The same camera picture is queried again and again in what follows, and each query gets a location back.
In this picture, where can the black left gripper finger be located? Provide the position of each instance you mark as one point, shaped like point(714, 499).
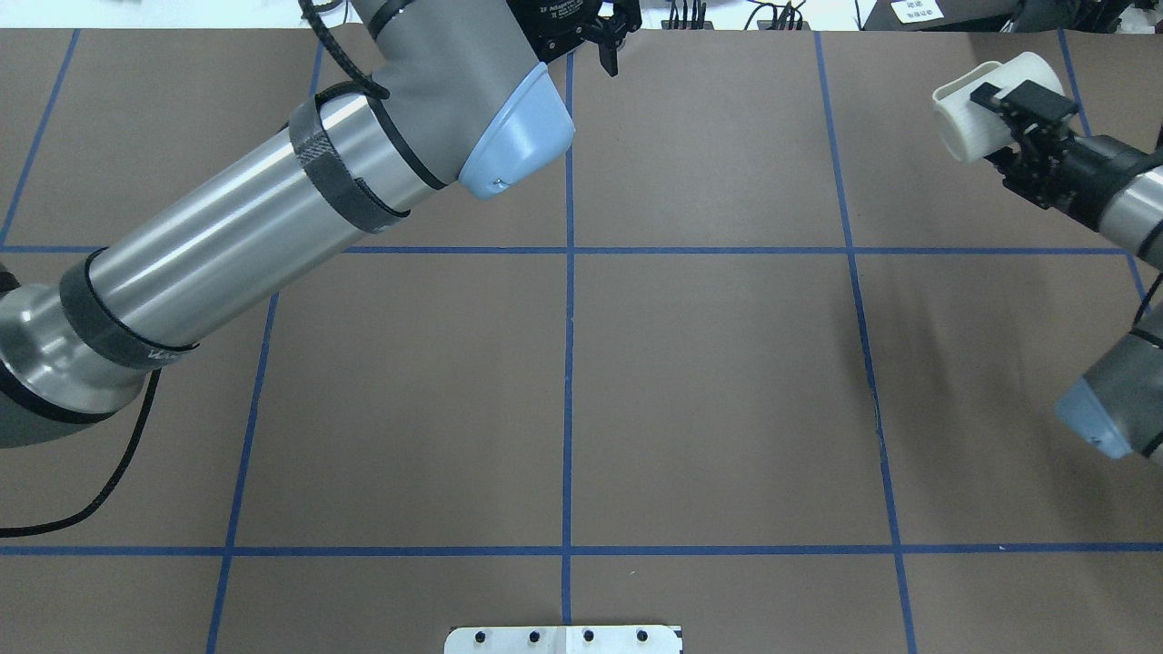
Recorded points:
point(603, 33)
point(626, 16)

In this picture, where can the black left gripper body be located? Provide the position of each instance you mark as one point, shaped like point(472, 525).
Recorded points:
point(549, 25)

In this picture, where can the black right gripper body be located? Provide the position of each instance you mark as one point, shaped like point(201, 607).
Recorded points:
point(1091, 174)

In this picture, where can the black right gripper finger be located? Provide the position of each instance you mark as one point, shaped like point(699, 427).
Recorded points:
point(1029, 113)
point(1011, 165)

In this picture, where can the white ribbed mug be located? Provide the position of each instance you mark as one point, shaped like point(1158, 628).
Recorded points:
point(970, 131)

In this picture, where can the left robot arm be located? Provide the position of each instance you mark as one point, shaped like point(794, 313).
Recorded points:
point(464, 96)

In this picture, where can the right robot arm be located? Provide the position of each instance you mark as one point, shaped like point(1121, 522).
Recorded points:
point(1068, 359)

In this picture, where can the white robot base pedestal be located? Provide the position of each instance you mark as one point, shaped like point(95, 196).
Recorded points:
point(634, 638)

